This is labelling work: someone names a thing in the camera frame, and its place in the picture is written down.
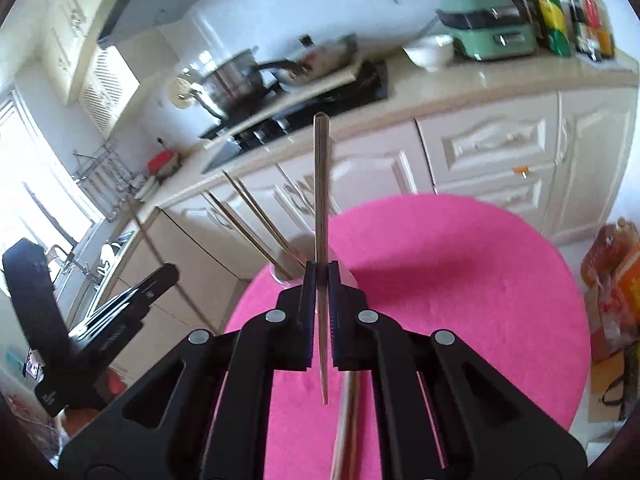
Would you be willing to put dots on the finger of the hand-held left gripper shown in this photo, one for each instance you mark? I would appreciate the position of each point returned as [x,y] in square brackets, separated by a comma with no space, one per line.
[30,290]
[150,285]

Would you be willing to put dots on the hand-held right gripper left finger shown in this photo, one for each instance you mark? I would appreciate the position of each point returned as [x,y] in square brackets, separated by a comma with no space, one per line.
[310,310]

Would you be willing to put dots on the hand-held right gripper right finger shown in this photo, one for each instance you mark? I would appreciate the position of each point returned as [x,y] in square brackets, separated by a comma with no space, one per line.
[334,310]

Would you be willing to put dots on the pink cup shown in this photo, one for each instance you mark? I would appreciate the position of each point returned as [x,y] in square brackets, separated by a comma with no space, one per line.
[348,276]

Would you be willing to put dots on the bunch of wooden chopsticks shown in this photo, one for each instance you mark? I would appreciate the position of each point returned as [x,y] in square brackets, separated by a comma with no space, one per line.
[260,216]

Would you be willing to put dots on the slender brown chopstick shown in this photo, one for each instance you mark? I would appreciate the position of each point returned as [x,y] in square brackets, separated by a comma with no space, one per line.
[347,425]
[321,185]

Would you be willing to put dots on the person's left hand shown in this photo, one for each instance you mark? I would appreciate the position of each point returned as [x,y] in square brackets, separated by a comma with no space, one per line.
[80,422]

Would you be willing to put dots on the metal kitchen faucet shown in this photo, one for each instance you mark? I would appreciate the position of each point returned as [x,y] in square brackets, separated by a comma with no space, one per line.
[70,260]

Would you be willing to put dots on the stainless steel sink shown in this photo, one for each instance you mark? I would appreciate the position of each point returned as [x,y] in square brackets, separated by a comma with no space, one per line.
[107,255]

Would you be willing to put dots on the pink tablecloth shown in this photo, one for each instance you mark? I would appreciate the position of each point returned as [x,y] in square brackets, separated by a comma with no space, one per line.
[450,285]

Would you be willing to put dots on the window with metal bars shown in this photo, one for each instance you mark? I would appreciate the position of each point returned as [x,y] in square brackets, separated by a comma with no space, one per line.
[30,170]

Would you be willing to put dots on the red container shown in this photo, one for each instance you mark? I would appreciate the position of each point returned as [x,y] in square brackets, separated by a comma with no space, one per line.
[161,162]

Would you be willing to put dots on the black induction cooker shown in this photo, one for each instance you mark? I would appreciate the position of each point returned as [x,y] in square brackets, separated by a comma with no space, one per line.
[220,130]

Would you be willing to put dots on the cream lattice door cabinet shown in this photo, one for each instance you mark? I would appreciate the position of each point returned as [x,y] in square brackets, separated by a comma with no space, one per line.
[105,85]

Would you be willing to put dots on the stainless steel pot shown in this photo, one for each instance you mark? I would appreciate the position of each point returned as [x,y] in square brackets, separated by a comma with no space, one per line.
[225,82]

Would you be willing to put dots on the black glass gas stove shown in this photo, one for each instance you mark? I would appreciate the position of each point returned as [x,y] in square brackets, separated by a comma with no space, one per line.
[350,92]

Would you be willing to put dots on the beige wooden board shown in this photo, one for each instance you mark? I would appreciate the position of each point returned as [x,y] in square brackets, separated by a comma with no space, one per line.
[320,87]

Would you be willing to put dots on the cream lower kitchen cabinets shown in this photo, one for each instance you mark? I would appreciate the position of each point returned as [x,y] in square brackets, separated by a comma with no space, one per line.
[500,145]

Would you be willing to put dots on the wok with glass lid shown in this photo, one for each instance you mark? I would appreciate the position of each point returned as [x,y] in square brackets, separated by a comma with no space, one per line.
[320,57]

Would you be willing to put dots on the white bowl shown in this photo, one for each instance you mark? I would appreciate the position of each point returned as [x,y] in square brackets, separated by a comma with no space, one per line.
[429,52]

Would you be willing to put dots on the orange plastic bag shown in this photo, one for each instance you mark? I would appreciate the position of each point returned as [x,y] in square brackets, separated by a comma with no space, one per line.
[615,285]

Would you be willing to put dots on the black range hood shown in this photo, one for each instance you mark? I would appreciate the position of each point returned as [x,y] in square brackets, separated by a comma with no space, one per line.
[135,0]

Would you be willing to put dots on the green electric grill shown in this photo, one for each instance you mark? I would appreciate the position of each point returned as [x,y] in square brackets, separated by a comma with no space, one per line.
[490,30]

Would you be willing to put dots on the dark glass oil bottle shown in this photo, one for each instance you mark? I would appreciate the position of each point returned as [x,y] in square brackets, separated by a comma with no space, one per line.
[532,5]

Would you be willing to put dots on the green and yellow bottle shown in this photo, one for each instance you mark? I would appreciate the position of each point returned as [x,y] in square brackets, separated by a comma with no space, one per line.
[554,20]

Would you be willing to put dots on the dark soy sauce bottle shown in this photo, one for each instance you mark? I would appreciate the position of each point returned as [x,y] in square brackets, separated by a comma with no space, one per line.
[574,15]

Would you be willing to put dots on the red sauce bottle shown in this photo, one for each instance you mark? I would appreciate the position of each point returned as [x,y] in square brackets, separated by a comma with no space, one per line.
[592,20]

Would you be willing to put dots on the yellow cap bottle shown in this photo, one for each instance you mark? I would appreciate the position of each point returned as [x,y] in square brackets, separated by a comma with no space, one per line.
[606,30]

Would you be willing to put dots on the metal wall utensil rack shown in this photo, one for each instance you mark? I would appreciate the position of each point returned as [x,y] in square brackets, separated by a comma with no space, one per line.
[102,170]

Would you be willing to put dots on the cream upper wall cabinets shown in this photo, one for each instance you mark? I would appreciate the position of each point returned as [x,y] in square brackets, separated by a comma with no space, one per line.
[65,35]

